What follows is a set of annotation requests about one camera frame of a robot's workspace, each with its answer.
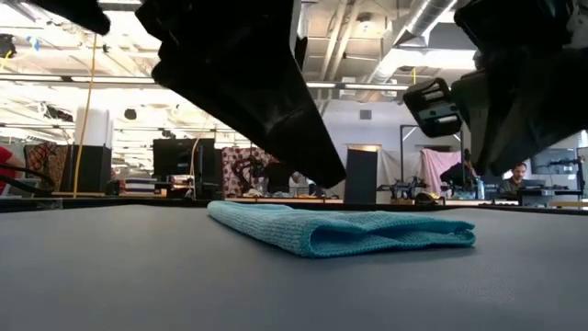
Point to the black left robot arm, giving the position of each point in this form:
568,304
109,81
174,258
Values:
78,14

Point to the person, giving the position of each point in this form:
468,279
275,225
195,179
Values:
7,170
457,174
516,179

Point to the dark patterned cloth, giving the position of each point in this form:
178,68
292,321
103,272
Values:
46,163

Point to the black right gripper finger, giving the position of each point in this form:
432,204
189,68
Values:
528,110

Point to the red patterned cloth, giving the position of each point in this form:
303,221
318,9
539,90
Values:
239,165

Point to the black metal table frame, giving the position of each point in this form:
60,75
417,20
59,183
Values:
138,202

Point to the black cabinet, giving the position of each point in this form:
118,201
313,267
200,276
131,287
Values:
92,167

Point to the long ceiling light strip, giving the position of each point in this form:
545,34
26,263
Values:
367,86
92,79

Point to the pink cloth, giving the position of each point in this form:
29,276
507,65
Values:
434,165

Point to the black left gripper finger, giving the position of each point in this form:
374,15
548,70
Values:
301,53
257,110

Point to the light blue microfibre towel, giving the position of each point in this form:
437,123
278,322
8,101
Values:
321,230

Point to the black computer monitor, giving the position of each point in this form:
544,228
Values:
179,158

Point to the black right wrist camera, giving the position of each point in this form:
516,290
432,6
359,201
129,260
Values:
434,108

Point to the grey wall monitor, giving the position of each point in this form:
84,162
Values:
551,161

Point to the white cylinder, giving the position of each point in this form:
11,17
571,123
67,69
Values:
94,126

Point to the black upright panel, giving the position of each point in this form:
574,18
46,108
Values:
360,177

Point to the black metal stand frame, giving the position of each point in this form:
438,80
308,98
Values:
402,151

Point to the silver ventilation duct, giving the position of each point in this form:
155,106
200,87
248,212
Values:
427,18

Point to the white cloth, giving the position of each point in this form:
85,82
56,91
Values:
390,167

